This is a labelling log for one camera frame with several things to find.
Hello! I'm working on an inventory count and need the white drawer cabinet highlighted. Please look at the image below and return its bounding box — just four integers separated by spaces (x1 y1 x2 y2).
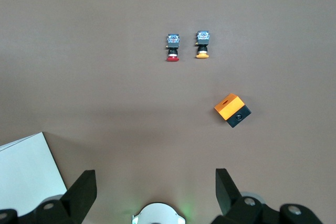
0 132 68 217

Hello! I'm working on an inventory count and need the red mushroom push button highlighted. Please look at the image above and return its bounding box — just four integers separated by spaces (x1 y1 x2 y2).
165 34 181 62

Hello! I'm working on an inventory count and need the orange black button enclosure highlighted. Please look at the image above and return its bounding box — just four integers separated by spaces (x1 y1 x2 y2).
214 93 252 129

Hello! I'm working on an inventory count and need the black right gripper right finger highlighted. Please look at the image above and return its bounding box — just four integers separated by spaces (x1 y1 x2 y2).
211 168 323 224

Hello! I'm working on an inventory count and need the yellow mushroom push button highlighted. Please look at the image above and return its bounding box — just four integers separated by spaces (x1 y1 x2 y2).
195 30 211 59

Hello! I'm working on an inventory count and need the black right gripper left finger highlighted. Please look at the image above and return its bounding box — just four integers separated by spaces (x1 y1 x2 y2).
0 170 98 224

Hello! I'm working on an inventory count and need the brown table cover sheet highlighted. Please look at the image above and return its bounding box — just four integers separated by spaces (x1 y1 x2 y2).
0 0 336 224

